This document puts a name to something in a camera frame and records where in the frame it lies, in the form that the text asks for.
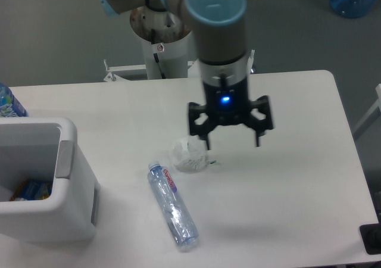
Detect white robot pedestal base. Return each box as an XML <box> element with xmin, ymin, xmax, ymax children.
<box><xmin>102</xmin><ymin>5</ymin><xmax>257</xmax><ymax>83</ymax></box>

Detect crumpled white plastic wrapper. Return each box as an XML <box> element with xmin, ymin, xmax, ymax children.
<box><xmin>169</xmin><ymin>136</ymin><xmax>217</xmax><ymax>173</ymax></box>

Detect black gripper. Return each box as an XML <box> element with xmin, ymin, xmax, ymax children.
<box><xmin>187</xmin><ymin>74</ymin><xmax>274</xmax><ymax>151</ymax></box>

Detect clear empty plastic bottle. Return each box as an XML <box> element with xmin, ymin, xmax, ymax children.
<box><xmin>147</xmin><ymin>161</ymin><xmax>199</xmax><ymax>250</ymax></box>

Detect blue labelled bottle at left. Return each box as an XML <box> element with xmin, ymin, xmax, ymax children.
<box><xmin>1</xmin><ymin>83</ymin><xmax>29</xmax><ymax>117</ymax></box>

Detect white frame at right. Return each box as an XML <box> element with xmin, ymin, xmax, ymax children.
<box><xmin>352</xmin><ymin>84</ymin><xmax>380</xmax><ymax>141</ymax></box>

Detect black device at table edge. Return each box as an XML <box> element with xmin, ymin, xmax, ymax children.
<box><xmin>360</xmin><ymin>223</ymin><xmax>380</xmax><ymax>255</ymax></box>

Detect snack wrappers inside trash can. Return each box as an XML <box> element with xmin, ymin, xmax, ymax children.
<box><xmin>9</xmin><ymin>179</ymin><xmax>53</xmax><ymax>201</ymax></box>

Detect white push-lid trash can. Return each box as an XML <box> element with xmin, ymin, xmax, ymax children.
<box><xmin>1</xmin><ymin>117</ymin><xmax>101</xmax><ymax>242</ymax></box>

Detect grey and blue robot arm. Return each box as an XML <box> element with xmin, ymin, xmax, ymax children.
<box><xmin>100</xmin><ymin>0</ymin><xmax>274</xmax><ymax>141</ymax></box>

